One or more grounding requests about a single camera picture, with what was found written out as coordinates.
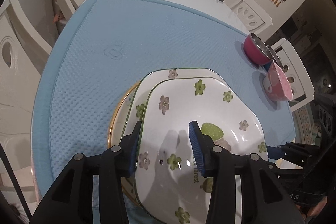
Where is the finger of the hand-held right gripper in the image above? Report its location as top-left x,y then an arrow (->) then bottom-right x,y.
267,141 -> 320,159
268,162 -> 307,181

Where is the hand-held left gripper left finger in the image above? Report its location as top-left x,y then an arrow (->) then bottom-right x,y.
31,120 -> 143,224

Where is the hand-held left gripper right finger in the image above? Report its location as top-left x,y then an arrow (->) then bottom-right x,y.
188,120 -> 305,224

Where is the round gold-rimmed plate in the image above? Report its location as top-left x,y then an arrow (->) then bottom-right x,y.
107,81 -> 143,207

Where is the small square floral plate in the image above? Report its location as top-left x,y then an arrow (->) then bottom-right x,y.
133,76 -> 270,224

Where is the pink cartoon bowl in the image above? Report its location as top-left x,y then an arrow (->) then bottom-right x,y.
263,61 -> 294,102

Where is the large square floral plate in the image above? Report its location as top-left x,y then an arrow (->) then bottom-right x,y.
123,67 -> 231,203

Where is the blue steel bowl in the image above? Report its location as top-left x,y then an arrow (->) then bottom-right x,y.
262,45 -> 283,73

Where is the red steel bowl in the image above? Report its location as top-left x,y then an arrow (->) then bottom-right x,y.
243,32 -> 273,66

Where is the light blue textured mat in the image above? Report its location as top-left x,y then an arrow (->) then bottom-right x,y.
31,0 -> 295,224

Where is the black cable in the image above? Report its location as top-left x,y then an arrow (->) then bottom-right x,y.
0,143 -> 35,224

